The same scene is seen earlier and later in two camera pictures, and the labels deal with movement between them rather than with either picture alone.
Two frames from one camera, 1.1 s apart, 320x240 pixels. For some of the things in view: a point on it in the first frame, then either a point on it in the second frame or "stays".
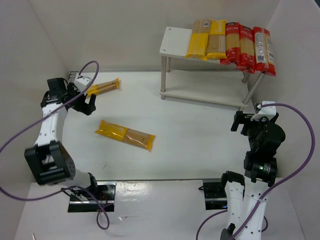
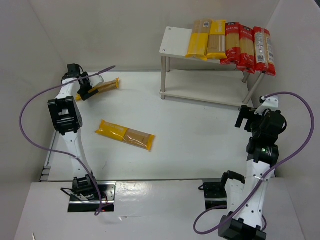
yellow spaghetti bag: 134,137 stays
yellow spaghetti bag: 98,88 stays
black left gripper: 78,100 → 85,90
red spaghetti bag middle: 246,60 stays
